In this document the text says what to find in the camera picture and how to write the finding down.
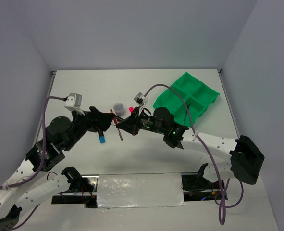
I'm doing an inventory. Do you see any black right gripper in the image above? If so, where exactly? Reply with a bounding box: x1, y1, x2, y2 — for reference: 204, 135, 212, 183
116, 106, 166, 135

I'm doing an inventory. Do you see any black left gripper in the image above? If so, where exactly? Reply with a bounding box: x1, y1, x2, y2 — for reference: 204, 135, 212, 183
64, 106, 116, 151

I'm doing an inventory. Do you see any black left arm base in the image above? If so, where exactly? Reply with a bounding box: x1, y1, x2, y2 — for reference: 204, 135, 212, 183
51, 167, 99, 208

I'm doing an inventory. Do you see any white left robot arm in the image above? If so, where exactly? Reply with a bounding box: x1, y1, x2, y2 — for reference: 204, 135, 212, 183
0, 106, 115, 231

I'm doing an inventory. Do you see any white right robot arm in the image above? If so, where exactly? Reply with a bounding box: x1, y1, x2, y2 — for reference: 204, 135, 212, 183
116, 107, 265, 188

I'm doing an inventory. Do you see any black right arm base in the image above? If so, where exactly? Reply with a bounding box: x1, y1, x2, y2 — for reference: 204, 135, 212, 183
180, 163, 221, 202

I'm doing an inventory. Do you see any blue-capped black highlighter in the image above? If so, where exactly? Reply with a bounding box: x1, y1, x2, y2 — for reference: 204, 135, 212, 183
98, 130, 106, 144

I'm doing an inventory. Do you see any clear jar of paper clips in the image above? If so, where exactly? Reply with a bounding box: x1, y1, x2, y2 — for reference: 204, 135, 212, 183
113, 103, 125, 116

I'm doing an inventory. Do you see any silver tape sheet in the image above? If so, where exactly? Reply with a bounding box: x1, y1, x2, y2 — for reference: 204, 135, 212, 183
97, 173, 185, 208

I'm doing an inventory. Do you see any green compartment tray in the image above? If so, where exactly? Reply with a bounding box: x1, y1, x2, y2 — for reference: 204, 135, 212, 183
153, 72, 220, 127

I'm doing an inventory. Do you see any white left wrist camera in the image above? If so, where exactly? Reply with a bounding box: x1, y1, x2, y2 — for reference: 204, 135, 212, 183
64, 93, 84, 115

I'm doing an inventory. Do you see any aluminium table edge rail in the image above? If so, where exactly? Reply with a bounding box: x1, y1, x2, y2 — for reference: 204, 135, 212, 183
31, 70, 57, 150

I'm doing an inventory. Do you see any right aluminium table rail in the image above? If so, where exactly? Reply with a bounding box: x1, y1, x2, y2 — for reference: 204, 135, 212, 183
217, 68, 250, 169

